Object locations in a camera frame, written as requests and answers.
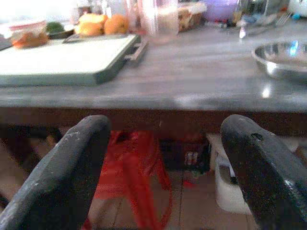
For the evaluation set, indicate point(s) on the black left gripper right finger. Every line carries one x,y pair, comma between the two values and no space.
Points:
268,172

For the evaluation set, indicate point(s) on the white cutting board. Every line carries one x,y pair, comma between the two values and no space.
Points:
60,60

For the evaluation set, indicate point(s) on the stainless steel bowl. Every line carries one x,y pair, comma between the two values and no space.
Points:
283,57

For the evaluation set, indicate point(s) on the clear plastic bottle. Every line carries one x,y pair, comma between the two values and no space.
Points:
160,19

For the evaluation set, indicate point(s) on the green fruit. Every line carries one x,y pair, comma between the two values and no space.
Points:
54,27

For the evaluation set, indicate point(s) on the clear tub with orange food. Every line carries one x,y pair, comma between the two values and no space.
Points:
28,36

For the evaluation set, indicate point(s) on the white plastic container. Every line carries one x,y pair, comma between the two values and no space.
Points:
227,191

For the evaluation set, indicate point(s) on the purple plastic tub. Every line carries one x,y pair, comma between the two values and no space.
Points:
220,9

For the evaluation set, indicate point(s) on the orange fruit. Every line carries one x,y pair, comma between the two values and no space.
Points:
116,24
91,25

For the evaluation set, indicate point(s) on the grey-topped wooden counter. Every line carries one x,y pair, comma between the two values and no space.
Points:
187,79

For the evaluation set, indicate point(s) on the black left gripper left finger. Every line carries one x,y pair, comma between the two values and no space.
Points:
55,172

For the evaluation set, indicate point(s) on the clear food container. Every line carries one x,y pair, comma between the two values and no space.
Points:
190,16

